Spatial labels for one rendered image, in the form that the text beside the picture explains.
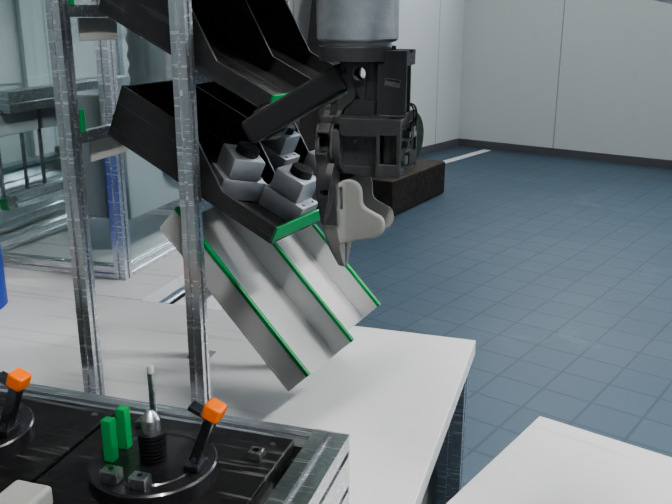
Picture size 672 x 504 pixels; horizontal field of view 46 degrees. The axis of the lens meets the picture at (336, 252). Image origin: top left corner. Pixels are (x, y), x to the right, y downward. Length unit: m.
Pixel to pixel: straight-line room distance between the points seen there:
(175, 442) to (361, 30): 0.51
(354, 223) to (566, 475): 0.55
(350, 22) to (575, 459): 0.73
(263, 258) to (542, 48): 7.85
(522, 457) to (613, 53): 7.59
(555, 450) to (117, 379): 0.73
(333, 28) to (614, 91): 7.95
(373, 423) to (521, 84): 7.90
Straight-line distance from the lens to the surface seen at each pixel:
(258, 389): 1.34
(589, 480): 1.16
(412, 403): 1.30
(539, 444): 1.22
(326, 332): 1.14
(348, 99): 0.74
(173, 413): 1.07
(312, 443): 0.99
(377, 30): 0.72
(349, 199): 0.75
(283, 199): 1.03
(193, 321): 1.06
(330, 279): 1.28
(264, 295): 1.12
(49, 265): 2.04
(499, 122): 9.13
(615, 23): 8.61
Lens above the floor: 1.46
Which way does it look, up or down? 17 degrees down
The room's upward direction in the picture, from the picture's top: straight up
